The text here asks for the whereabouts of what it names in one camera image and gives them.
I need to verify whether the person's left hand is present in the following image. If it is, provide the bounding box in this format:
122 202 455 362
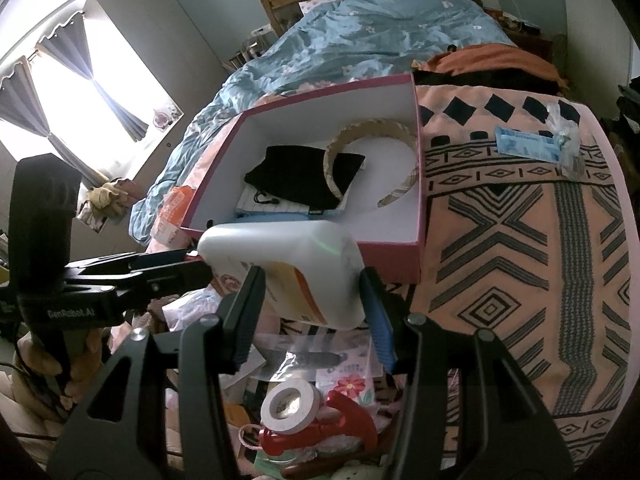
15 330 103 401

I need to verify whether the orange cloth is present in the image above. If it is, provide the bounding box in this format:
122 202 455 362
417 42 561 83

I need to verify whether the dark clothes pile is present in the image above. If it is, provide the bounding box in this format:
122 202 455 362
600 77 640 131

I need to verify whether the pink cardboard box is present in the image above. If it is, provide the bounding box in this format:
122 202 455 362
179 72 427 285

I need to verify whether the crumpled clear plastic wrap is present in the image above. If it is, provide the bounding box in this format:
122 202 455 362
260 335 373 376

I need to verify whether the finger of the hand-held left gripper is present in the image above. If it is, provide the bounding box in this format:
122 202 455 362
65 260 213 311
65 249 201 278

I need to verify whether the peach patterned blanket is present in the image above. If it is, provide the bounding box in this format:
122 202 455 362
145 82 633 480

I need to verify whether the white bottle with orange label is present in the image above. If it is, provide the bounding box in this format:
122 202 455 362
197 220 367 332

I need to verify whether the black drawstring pouch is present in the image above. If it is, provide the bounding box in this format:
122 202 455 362
243 146 366 209

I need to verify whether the white tape roll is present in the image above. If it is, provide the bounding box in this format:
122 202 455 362
260 377 323 435

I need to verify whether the dark wooden nightstand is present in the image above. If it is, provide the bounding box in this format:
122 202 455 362
500 5 568 61

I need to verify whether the blue floral duvet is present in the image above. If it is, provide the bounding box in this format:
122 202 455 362
129 0 516 246

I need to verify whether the yellowish crumpled cloth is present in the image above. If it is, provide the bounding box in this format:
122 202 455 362
80 177 146 233

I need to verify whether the orange white tissue pack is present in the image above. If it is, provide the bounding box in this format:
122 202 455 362
152 185 198 251

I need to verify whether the floral patterned pouch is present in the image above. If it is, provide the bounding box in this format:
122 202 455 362
320 355 376 406

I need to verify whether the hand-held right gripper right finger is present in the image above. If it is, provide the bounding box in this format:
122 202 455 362
359 266 576 480

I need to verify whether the striped white zipper pouch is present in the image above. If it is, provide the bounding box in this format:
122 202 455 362
235 182 348 221

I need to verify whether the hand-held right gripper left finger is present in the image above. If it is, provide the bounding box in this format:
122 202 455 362
47 265 267 480

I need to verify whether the plaid headband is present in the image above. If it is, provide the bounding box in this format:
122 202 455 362
322 117 423 208

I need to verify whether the red tape dispenser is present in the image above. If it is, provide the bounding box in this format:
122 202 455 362
259 392 379 458

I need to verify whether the black cable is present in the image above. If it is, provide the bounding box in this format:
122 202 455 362
0 355 66 441

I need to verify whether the small windowsill ornament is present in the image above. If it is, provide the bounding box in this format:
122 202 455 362
152 107 181 131

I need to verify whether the dotted white pillow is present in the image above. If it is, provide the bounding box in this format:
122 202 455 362
299 0 353 16

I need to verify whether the grey curtain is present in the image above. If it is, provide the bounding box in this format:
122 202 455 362
37 12 151 141
0 57 108 186

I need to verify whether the clear plastic bag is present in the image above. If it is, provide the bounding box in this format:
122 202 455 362
545 101 586 178

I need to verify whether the blue paper packet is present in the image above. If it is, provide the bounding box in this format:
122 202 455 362
495 126 563 163

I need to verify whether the window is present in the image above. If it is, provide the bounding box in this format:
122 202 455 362
0 0 183 186

